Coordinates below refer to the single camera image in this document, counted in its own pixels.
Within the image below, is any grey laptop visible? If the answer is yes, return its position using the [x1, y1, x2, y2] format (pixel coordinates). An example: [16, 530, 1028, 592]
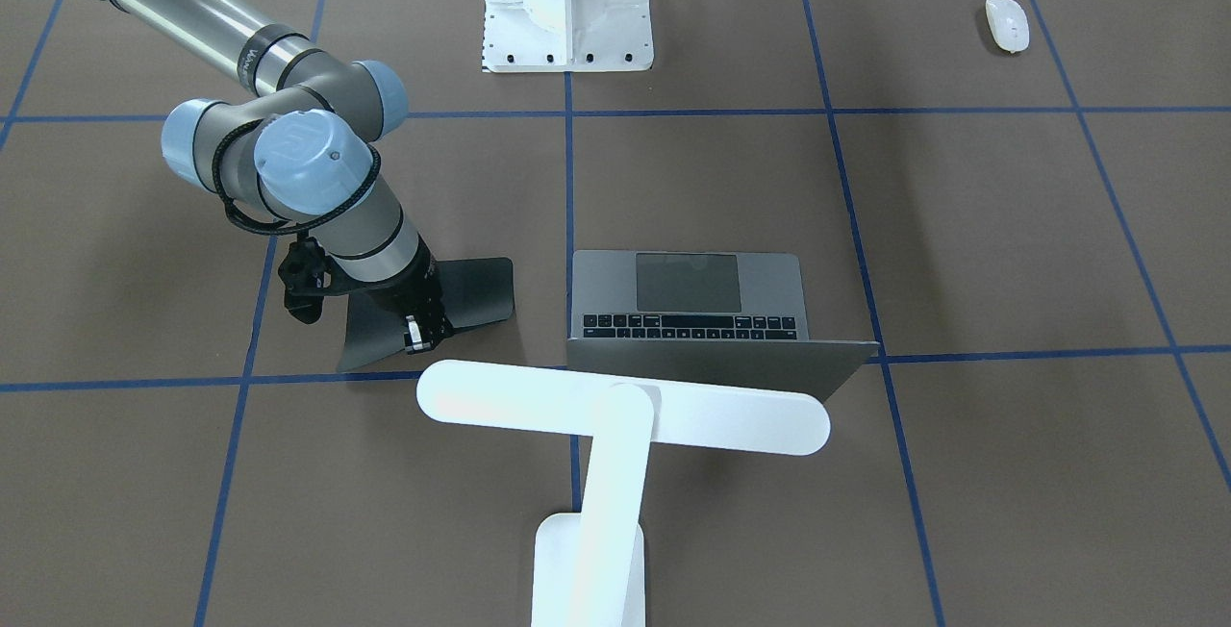
[565, 250, 880, 402]

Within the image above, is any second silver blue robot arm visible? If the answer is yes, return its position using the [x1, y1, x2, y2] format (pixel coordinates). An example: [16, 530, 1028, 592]
[95, 0, 455, 355]

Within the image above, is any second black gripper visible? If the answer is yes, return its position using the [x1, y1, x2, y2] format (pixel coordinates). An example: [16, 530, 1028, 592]
[362, 240, 453, 355]

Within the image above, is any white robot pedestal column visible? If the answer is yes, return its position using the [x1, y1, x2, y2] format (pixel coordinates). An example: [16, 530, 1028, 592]
[481, 0, 655, 71]

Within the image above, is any white desk lamp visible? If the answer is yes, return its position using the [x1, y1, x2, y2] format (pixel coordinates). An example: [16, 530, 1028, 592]
[416, 360, 831, 626]

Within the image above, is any black box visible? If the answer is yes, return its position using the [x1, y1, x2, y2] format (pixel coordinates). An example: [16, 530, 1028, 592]
[336, 257, 515, 373]

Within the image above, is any white computer mouse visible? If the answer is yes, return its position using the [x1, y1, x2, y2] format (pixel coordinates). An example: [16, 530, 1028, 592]
[984, 0, 1032, 54]

